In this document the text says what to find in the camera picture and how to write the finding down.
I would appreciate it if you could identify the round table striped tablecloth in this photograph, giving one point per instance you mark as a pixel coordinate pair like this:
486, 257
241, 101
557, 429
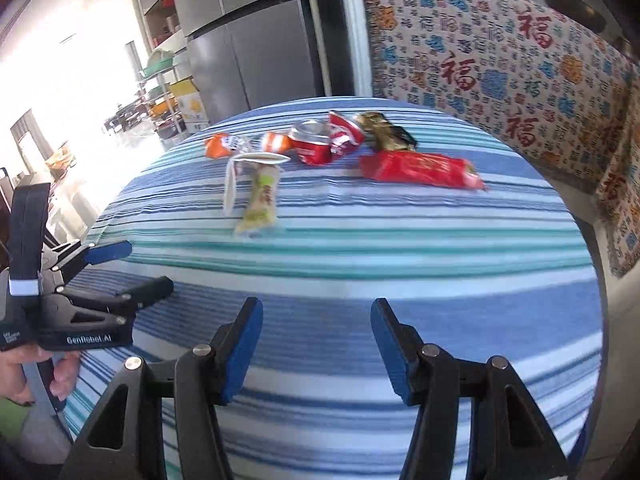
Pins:
400, 260

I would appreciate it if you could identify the small orange packet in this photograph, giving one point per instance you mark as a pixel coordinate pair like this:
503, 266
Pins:
220, 145

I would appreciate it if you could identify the orange and white packet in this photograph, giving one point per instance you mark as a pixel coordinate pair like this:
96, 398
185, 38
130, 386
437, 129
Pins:
277, 142

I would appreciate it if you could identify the small printed cloth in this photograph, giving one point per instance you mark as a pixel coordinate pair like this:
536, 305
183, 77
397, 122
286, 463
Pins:
622, 210

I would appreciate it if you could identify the dark wooden furniture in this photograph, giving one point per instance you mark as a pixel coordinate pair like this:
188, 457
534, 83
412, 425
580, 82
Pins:
125, 117

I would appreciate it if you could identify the dark gold wrapper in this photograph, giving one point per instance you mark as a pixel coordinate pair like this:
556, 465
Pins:
385, 132

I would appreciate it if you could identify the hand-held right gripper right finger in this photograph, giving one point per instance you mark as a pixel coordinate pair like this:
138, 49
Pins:
395, 355

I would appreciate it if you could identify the grey refrigerator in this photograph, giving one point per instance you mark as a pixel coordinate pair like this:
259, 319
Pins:
250, 50

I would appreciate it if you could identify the shelf rack with basins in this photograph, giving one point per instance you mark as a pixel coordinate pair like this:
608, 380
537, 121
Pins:
160, 65

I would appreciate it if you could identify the yellow and white wrapper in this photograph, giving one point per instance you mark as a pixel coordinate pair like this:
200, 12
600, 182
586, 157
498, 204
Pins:
260, 200

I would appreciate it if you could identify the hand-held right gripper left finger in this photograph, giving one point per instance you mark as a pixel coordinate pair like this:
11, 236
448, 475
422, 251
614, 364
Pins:
245, 350

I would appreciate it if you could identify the large printed cloth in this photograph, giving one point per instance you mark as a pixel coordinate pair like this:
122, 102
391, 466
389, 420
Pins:
500, 60

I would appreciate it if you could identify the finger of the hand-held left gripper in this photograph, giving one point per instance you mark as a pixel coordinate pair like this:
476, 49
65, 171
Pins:
107, 252
145, 290

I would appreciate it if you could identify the crushed red can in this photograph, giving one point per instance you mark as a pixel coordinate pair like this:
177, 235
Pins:
315, 152

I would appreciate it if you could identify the person's grey clothing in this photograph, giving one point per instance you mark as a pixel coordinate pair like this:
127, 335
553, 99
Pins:
40, 435

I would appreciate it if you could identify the long red wrapper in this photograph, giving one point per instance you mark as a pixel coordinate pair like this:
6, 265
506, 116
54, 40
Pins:
420, 169

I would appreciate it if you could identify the yellow cardboard box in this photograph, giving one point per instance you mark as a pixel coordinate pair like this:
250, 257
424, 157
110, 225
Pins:
190, 105

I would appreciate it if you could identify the person's left hand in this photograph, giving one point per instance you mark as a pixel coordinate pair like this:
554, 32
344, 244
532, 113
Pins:
62, 375

